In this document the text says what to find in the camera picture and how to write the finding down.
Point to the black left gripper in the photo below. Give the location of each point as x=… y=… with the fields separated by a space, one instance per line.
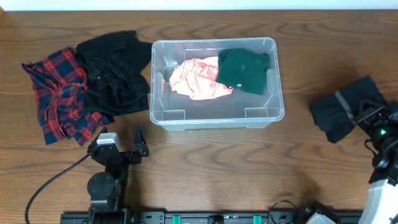
x=123 y=155

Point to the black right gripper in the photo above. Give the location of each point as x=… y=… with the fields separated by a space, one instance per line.
x=367 y=121

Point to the black cloth with band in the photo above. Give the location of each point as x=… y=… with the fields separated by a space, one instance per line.
x=334 y=114

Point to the pink cloth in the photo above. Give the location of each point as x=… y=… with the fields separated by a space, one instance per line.
x=196 y=78

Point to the dark green cloth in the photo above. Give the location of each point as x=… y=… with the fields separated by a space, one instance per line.
x=243 y=70

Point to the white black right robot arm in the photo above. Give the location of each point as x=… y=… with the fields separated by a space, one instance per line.
x=381 y=204

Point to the black garment left pile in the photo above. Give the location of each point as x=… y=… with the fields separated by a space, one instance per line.
x=113 y=63

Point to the red navy plaid shirt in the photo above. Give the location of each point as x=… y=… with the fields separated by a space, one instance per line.
x=60 y=87

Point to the clear plastic storage bin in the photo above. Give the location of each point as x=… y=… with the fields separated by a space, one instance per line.
x=237 y=110

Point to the black mounting rail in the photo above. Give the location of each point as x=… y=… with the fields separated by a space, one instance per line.
x=204 y=218

